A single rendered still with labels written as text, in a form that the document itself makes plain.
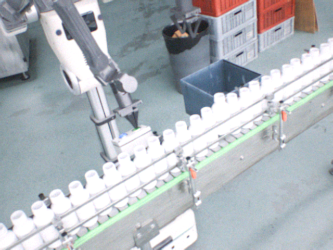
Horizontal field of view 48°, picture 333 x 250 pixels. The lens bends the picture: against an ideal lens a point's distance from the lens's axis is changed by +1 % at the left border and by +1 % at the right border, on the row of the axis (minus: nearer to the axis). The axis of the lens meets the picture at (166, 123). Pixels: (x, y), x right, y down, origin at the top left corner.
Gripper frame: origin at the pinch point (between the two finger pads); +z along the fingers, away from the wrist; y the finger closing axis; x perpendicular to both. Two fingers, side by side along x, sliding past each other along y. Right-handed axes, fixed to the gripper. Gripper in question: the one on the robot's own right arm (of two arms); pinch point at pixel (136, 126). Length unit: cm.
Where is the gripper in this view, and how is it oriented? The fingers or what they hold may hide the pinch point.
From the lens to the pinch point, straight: 141.3
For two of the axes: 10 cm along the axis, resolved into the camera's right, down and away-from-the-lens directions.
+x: -4.7, -1.0, 8.8
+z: 3.5, 8.9, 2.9
